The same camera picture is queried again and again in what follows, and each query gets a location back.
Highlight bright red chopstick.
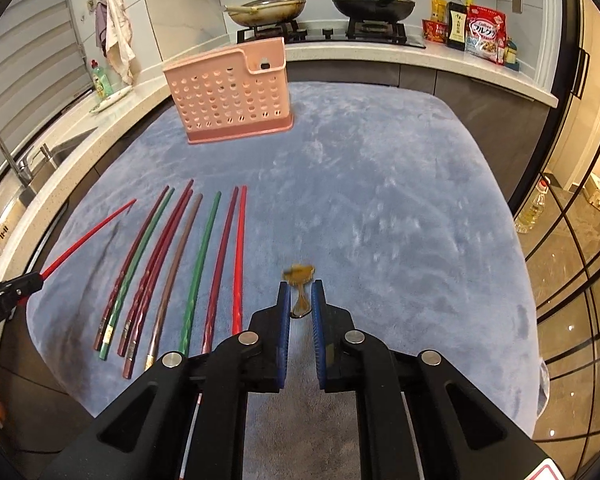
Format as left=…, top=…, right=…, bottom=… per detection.
left=40, top=198, right=136, bottom=283
left=179, top=184, right=249, bottom=480

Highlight gold flower spoon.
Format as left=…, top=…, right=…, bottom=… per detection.
left=283, top=263, right=315, bottom=318

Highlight chrome kitchen faucet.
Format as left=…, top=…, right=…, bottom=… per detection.
left=0, top=136, right=41, bottom=188

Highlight dark red chopstick right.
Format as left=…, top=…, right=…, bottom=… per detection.
left=201, top=186, right=239, bottom=353

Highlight dark red chopstick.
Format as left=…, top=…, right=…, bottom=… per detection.
left=201, top=186, right=239, bottom=353
left=92, top=184, right=171, bottom=352

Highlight stainless steel sink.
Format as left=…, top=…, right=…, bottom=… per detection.
left=0, top=128, right=96, bottom=258

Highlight green chopstick right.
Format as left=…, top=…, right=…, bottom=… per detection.
left=178, top=191, right=222, bottom=356

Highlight green chopstick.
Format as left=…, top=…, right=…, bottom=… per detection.
left=178, top=191, right=222, bottom=356
left=98, top=186, right=176, bottom=362

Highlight green chopstick left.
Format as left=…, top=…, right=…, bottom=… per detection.
left=98, top=186, right=176, bottom=362

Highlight brown chopstick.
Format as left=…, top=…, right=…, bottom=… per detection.
left=144, top=193, right=204, bottom=370

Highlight dark red chopstick pair member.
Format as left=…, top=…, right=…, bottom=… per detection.
left=116, top=178, right=195, bottom=359

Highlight blue-grey plush table cloth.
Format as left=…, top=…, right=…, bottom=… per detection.
left=25, top=80, right=551, bottom=480

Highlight cooking oil bottle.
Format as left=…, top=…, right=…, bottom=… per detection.
left=515, top=177, right=550, bottom=234

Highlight green dish soap bottle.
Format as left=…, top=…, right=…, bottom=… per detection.
left=91, top=60, right=114, bottom=100

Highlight painted small plate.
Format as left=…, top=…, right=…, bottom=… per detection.
left=90, top=86, right=133, bottom=114

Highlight pink perforated utensil holder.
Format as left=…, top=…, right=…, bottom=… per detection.
left=163, top=37, right=294, bottom=144

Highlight white hanging towel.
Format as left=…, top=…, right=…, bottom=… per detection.
left=105, top=0, right=136, bottom=86

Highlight purple hanging cloth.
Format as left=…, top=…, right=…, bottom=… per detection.
left=94, top=1, right=108, bottom=55

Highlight black gas stove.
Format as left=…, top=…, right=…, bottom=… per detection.
left=236, top=20, right=426, bottom=49

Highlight red snack cup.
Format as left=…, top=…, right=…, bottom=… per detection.
left=422, top=20, right=448, bottom=44

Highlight small green bottle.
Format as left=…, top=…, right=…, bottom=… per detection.
left=504, top=37, right=519, bottom=72

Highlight beige pan with lid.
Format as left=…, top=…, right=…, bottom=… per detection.
left=224, top=0, right=306, bottom=28

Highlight red cereal bag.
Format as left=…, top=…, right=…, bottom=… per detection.
left=466, top=4, right=507, bottom=65

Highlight black wok with lid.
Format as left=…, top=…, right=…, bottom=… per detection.
left=332, top=0, right=415, bottom=24

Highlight dark soy sauce bottle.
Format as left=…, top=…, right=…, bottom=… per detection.
left=446, top=0, right=467, bottom=51

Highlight yellow snack packet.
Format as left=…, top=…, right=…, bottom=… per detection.
left=430, top=0, right=446, bottom=23

